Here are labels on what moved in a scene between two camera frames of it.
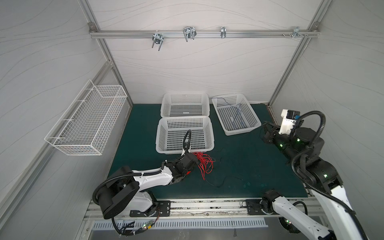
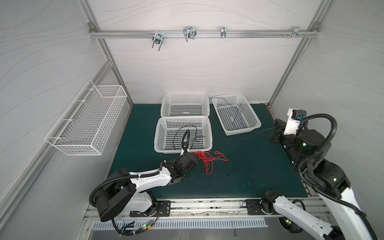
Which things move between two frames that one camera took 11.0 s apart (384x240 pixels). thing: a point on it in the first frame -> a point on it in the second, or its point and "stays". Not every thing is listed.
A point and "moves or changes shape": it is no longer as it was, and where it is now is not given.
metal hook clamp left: [157, 38] stays
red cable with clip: [205, 163] moves or changes shape
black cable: [219, 186] -> [195, 136]
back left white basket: [185, 104] stays
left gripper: [192, 167] stays
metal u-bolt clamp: [189, 32] stays
